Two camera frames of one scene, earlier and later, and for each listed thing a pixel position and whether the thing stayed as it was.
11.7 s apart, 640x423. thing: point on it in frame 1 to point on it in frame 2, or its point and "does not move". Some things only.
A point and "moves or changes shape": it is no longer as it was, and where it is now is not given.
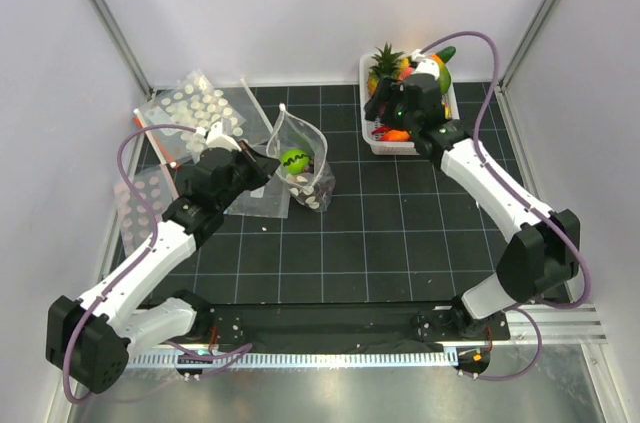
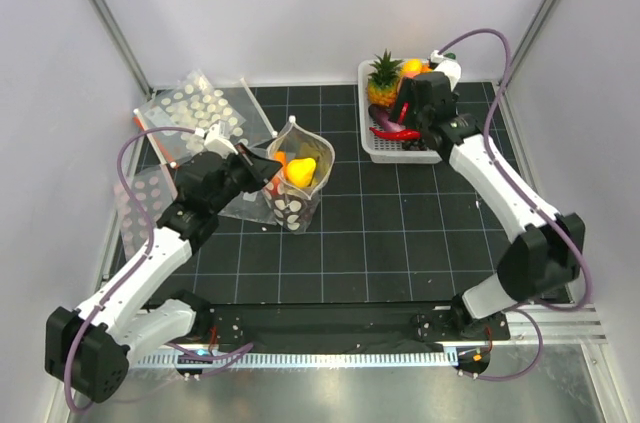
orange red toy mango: x=396 y=135 to x=281 y=157
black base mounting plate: x=335 y=325 does not move
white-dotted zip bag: x=298 y=146 moves or changes shape
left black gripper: x=261 y=167 does not move
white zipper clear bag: x=257 y=128 does not move
